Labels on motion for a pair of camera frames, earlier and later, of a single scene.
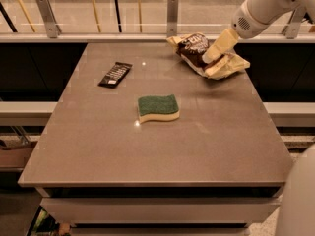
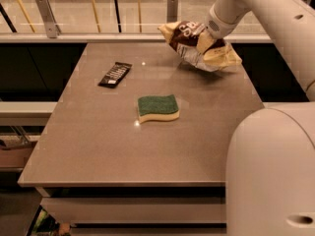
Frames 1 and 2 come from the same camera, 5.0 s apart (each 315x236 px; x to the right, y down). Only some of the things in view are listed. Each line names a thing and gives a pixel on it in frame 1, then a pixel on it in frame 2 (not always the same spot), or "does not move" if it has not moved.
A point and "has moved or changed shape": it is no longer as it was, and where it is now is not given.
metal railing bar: [138, 37] does not move
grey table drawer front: [163, 210] does not move
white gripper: [246, 23] -> [219, 28]
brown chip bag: [192, 48] has moved or changed shape
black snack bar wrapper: [114, 76] does not move
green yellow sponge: [157, 107] does not move
